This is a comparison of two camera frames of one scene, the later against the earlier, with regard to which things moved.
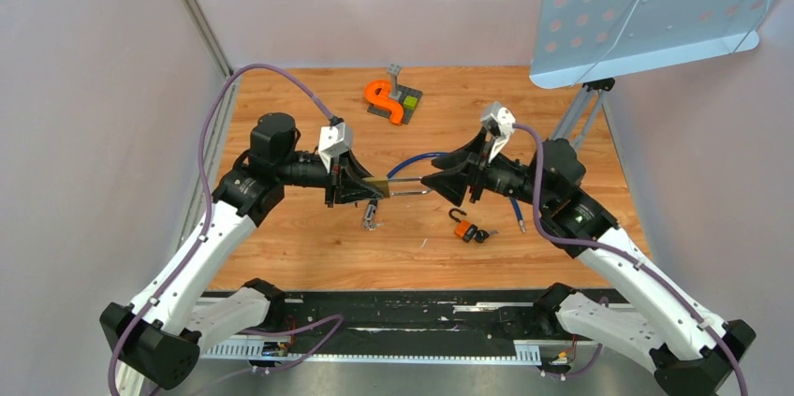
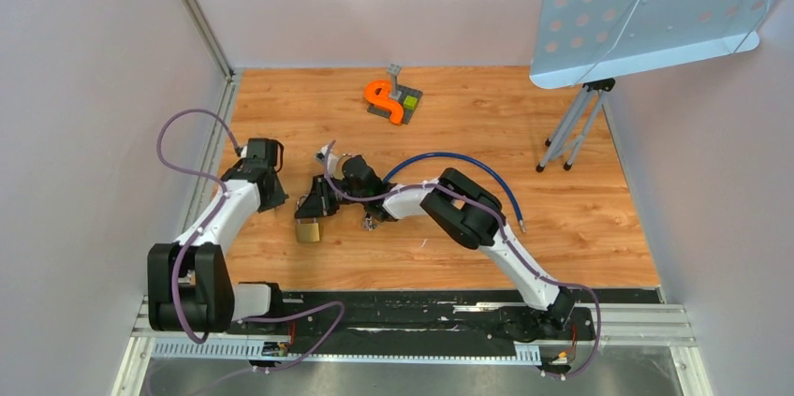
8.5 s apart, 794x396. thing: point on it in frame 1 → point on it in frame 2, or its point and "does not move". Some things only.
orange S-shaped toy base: [378, 93] does not move
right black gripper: [452, 183] → [319, 203]
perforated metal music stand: [611, 12] does not move
